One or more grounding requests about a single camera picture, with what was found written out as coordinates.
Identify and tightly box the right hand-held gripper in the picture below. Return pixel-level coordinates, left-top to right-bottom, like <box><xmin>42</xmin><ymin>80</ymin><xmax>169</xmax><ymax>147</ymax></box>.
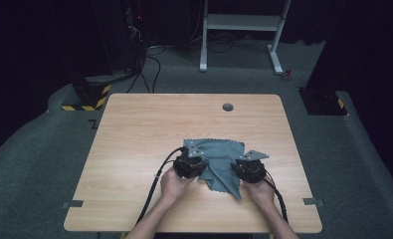
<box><xmin>230</xmin><ymin>149</ymin><xmax>271</xmax><ymax>184</ymax></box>

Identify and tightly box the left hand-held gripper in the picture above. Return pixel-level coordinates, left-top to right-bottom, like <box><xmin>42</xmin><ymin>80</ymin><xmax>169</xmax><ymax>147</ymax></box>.
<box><xmin>172</xmin><ymin>144</ymin><xmax>209</xmax><ymax>179</ymax></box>

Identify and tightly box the grey cloth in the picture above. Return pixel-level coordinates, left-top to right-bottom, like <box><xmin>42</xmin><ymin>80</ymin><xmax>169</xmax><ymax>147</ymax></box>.
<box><xmin>182</xmin><ymin>137</ymin><xmax>247</xmax><ymax>201</ymax></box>

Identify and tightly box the person's right hand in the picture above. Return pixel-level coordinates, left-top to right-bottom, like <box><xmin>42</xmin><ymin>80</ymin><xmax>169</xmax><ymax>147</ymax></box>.
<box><xmin>242</xmin><ymin>176</ymin><xmax>276</xmax><ymax>207</ymax></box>

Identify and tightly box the person's left hand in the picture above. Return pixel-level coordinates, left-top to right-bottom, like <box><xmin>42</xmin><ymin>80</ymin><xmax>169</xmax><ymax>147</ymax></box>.
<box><xmin>159</xmin><ymin>165</ymin><xmax>196</xmax><ymax>204</ymax></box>

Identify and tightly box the grey tape piece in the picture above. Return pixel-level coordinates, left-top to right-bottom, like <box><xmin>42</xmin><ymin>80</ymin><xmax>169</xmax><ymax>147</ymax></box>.
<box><xmin>302</xmin><ymin>197</ymin><xmax>325</xmax><ymax>207</ymax></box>
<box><xmin>62</xmin><ymin>199</ymin><xmax>85</xmax><ymax>209</ymax></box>

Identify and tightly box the black stand base yellow mark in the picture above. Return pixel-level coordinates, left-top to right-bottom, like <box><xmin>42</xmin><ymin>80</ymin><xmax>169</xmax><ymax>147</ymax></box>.
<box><xmin>297</xmin><ymin>87</ymin><xmax>349</xmax><ymax>117</ymax></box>

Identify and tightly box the black stand base yellow striped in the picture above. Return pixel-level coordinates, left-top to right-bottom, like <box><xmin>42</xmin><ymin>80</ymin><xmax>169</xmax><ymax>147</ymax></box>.
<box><xmin>62</xmin><ymin>78</ymin><xmax>112</xmax><ymax>113</ymax></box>

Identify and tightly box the dark equipment rack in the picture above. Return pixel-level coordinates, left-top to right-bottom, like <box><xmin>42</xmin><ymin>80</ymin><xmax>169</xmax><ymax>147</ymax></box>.
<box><xmin>123</xmin><ymin>0</ymin><xmax>148</xmax><ymax>73</ymax></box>

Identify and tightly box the right hand-held gripper black cable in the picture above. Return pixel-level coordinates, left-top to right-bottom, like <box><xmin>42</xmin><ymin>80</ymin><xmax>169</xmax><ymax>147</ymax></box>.
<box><xmin>263</xmin><ymin>170</ymin><xmax>290</xmax><ymax>224</ymax></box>

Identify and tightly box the hand-held gripper black cable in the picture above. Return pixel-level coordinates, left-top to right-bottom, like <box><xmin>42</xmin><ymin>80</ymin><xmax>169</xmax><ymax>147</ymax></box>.
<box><xmin>263</xmin><ymin>170</ymin><xmax>290</xmax><ymax>224</ymax></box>
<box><xmin>135</xmin><ymin>146</ymin><xmax>185</xmax><ymax>227</ymax></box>

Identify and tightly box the left hand-held gripper black cable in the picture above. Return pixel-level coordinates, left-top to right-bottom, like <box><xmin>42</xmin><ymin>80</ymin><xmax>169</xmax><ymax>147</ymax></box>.
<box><xmin>135</xmin><ymin>146</ymin><xmax>185</xmax><ymax>227</ymax></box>

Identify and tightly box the black floor cable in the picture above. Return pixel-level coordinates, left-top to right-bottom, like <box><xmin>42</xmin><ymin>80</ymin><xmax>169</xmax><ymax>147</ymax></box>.
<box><xmin>125</xmin><ymin>54</ymin><xmax>162</xmax><ymax>95</ymax></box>

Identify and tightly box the black cable bundle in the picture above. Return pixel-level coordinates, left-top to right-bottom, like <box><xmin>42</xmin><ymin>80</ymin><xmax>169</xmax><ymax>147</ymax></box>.
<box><xmin>207</xmin><ymin>31</ymin><xmax>272</xmax><ymax>54</ymax></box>

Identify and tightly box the white metal desk frame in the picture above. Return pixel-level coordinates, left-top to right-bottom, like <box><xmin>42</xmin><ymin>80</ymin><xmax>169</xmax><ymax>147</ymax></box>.
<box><xmin>199</xmin><ymin>0</ymin><xmax>292</xmax><ymax>75</ymax></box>

